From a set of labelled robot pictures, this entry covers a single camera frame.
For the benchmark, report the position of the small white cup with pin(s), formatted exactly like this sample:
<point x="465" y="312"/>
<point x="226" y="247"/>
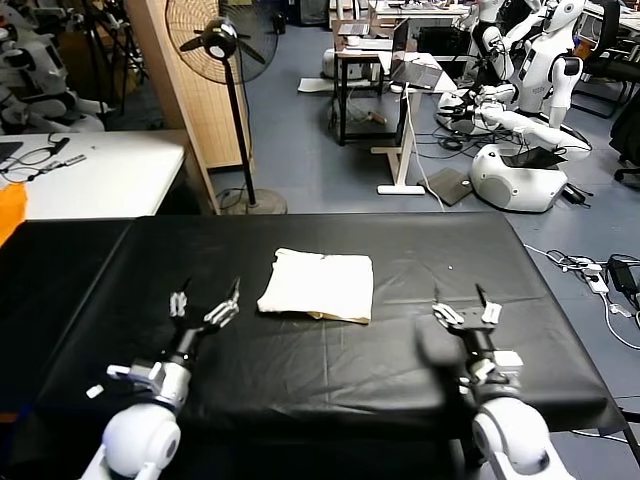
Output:
<point x="354" y="41"/>

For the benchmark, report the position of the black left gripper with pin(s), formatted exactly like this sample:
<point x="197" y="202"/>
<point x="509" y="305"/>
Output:
<point x="190" y="335"/>

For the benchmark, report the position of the white-legged standing desk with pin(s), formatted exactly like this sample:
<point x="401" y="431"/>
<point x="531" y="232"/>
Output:
<point x="406" y="150"/>

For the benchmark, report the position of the black computer monitor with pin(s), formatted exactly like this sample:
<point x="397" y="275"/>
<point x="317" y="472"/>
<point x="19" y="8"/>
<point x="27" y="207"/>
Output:
<point x="444" y="44"/>

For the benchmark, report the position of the black pedestal fan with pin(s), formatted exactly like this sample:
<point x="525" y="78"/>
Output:
<point x="221" y="40"/>

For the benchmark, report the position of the small white robot base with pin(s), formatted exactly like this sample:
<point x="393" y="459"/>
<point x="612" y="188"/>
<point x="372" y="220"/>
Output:
<point x="331" y="62"/>

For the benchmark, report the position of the black power adapter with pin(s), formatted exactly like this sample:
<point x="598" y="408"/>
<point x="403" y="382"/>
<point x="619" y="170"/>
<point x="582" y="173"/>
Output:
<point x="625" y="272"/>

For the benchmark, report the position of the black office chair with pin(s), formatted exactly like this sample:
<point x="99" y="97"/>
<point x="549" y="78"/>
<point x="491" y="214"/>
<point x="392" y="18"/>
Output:
<point x="627" y="135"/>
<point x="612" y="55"/>

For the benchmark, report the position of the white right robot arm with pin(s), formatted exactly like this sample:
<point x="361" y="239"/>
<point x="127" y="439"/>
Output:
<point x="510" y="430"/>

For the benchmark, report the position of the open dark laptop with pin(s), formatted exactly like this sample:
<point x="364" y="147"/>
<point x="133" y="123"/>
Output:
<point x="419" y="74"/>

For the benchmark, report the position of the silver closed laptop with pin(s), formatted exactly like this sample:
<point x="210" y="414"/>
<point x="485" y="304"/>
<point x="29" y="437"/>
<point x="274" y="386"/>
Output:
<point x="355" y="28"/>

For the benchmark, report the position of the white grey background robot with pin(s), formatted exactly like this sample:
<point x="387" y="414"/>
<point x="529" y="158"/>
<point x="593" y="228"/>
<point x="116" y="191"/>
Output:
<point x="44" y="55"/>

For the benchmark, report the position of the black metal frame desk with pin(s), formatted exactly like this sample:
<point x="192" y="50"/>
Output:
<point x="344" y="100"/>

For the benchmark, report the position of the small brown floor object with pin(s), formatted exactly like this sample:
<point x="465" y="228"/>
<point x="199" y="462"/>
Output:
<point x="378" y="118"/>

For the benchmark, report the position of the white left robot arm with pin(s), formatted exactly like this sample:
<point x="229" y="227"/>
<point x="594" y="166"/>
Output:
<point x="140" y="440"/>

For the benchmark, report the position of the cream cotton shirt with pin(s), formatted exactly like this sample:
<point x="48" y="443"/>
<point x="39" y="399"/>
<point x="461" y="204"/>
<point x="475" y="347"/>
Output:
<point x="320" y="285"/>

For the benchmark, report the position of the light wooden partition panel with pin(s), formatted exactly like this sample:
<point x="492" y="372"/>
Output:
<point x="177" y="110"/>

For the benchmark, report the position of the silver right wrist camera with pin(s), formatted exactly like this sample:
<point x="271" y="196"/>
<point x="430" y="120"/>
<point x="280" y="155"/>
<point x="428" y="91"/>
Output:
<point x="507" y="359"/>

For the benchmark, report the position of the small white label tag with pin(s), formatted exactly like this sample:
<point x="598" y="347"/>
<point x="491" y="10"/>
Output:
<point x="94" y="391"/>

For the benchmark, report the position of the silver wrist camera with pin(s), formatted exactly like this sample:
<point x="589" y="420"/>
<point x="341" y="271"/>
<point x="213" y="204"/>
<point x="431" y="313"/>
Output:
<point x="507" y="359"/>
<point x="142" y="372"/>

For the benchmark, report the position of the black tablet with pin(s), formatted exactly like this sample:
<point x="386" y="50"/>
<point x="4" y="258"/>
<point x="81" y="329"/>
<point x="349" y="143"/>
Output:
<point x="9" y="150"/>

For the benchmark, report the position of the black flat floor panel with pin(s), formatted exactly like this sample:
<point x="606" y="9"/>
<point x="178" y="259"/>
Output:
<point x="449" y="185"/>

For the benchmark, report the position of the white side table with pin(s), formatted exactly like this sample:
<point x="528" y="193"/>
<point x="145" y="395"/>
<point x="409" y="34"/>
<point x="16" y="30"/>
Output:
<point x="110" y="175"/>

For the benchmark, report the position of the white flat floor board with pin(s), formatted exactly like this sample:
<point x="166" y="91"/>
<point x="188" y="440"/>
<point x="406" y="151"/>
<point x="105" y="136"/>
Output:
<point x="316" y="85"/>

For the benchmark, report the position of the white humanoid robot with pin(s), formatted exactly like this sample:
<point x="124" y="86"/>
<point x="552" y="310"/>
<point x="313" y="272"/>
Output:
<point x="492" y="37"/>
<point x="540" y="65"/>

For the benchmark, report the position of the outstretched white robot arm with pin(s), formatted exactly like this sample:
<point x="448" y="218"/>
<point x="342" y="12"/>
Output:
<point x="529" y="129"/>

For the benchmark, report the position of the white power strip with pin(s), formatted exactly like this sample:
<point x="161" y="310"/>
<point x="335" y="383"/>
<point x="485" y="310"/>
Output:
<point x="597" y="282"/>

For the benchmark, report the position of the large white robot base shell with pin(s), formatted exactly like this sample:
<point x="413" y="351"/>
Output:
<point x="504" y="184"/>

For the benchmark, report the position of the black tripod stand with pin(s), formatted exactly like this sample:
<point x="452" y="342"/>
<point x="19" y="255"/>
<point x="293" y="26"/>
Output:
<point x="116" y="45"/>

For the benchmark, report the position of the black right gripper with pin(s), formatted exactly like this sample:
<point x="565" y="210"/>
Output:
<point x="472" y="324"/>

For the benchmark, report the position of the silver usb hub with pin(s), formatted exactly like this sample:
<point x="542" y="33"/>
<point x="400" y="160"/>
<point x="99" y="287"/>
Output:
<point x="75" y="159"/>

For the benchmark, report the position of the black table cover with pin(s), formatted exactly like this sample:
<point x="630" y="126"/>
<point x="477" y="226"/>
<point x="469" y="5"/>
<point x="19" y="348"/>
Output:
<point x="125" y="280"/>

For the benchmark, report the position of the orange cloth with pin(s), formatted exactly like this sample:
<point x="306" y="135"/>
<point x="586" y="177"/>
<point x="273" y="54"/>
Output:
<point x="10" y="212"/>

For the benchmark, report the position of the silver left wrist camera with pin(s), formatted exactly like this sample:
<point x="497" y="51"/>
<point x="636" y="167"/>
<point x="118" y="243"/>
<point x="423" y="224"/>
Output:
<point x="142" y="372"/>

